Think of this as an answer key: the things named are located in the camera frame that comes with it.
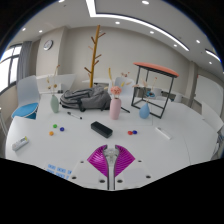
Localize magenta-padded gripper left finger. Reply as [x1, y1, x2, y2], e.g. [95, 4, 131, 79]
[68, 144, 110, 191]

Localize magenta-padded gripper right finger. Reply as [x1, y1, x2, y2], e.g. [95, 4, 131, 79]
[114, 144, 153, 191]

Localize small white charger block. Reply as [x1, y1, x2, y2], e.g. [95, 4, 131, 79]
[103, 148, 120, 168]

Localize black rectangular case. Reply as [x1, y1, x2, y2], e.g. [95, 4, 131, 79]
[90, 120, 114, 139]

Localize white rectangular bar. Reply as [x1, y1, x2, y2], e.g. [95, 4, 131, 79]
[154, 126, 172, 140]

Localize black marker pen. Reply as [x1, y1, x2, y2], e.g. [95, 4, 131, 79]
[66, 111, 83, 120]

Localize blue vase with stems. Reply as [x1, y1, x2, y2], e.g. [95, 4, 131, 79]
[138, 76, 158, 120]

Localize pink vase with flowers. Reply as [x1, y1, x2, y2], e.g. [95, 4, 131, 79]
[107, 67, 134, 121]

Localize grey backpack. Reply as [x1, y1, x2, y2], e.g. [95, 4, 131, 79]
[59, 84, 112, 113]

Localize green vase with dried stems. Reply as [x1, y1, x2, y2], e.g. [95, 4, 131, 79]
[45, 64, 62, 114]

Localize white remote control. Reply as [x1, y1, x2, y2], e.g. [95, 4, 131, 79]
[11, 135, 30, 152]

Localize black-framed side table orange top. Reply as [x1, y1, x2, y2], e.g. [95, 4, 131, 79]
[130, 61, 180, 119]

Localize white chair blue seat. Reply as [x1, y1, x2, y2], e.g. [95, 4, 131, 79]
[10, 74, 41, 120]

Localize wooden coat rack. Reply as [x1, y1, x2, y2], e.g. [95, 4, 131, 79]
[83, 24, 106, 89]

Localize grey curtain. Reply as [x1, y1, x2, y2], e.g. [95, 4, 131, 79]
[16, 40, 33, 83]

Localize window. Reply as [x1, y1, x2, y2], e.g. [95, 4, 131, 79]
[0, 44, 22, 94]

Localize short ceiling light strip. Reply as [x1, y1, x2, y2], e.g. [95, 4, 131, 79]
[204, 49, 222, 63]

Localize long curved ceiling light strip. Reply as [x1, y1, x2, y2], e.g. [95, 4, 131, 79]
[85, 0, 190, 52]

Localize round ceiling spotlights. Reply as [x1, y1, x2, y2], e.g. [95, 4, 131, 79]
[21, 0, 214, 66]

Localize white wall board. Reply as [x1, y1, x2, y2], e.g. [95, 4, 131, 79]
[194, 74, 224, 118]

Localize round wall clock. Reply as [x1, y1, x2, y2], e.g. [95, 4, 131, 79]
[43, 39, 54, 51]

